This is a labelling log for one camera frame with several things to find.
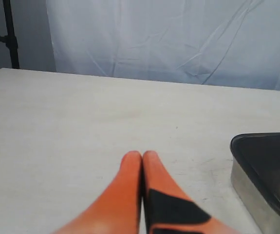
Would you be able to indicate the black backdrop stand pole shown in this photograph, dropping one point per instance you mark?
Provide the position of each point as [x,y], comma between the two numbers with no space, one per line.
[10,40]

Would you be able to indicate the dark transparent lunch box lid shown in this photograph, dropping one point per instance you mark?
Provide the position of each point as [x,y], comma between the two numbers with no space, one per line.
[258,154]

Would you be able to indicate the steel two-compartment lunch box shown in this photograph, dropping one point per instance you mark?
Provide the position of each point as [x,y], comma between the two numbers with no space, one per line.
[264,216]

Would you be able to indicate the light blue backdrop cloth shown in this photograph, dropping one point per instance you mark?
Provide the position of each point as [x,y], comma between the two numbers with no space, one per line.
[212,42]

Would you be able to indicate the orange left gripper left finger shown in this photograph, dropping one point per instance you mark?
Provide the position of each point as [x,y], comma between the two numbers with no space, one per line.
[117,210]

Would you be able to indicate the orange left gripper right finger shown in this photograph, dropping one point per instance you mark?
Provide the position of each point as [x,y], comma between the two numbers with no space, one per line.
[168,209]

